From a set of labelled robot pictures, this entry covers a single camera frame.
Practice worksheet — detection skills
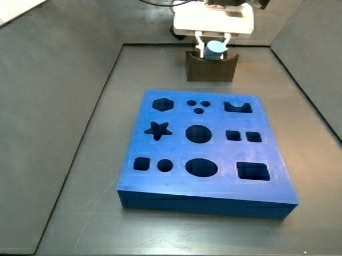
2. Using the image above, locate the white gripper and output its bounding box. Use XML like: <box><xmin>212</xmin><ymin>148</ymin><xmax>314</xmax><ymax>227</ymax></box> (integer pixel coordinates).
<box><xmin>173</xmin><ymin>2</ymin><xmax>254</xmax><ymax>58</ymax></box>

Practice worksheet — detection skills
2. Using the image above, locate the light blue oval cylinder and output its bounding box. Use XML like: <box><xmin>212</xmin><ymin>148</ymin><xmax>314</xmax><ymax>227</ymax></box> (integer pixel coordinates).
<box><xmin>203</xmin><ymin>40</ymin><xmax>227</xmax><ymax>60</ymax></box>

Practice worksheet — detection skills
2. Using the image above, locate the black curved fixture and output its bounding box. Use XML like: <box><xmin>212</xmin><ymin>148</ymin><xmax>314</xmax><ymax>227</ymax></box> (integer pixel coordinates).
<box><xmin>185</xmin><ymin>51</ymin><xmax>239</xmax><ymax>82</ymax></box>

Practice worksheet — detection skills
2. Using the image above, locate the blue foam shape board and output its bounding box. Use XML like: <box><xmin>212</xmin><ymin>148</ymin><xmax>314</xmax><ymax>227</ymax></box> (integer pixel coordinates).
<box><xmin>117</xmin><ymin>90</ymin><xmax>299</xmax><ymax>220</ymax></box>

